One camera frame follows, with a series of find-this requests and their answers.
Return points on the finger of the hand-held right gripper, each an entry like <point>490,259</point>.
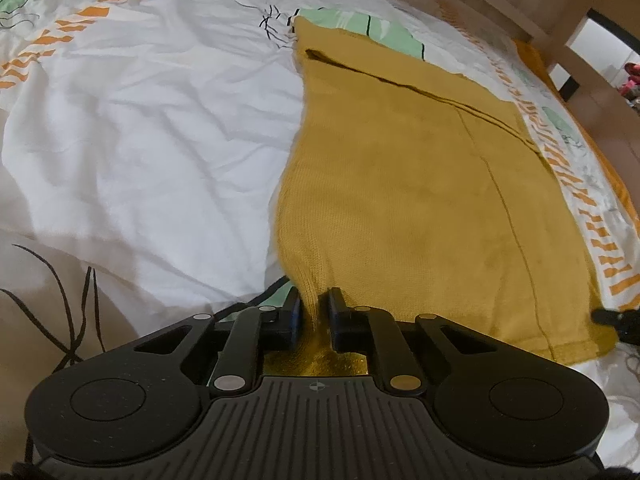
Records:
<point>607,317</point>

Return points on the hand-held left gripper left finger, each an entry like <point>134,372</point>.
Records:
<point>294,312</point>

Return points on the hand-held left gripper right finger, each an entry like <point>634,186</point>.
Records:
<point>334,312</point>

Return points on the yellow knit sweater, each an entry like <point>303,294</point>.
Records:
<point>400,185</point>

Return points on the pile of colourful clothes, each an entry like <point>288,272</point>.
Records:
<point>632,82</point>

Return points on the white printed duvet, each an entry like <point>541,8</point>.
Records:
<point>150,135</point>

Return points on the orange bed sheet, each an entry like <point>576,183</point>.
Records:
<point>537,60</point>

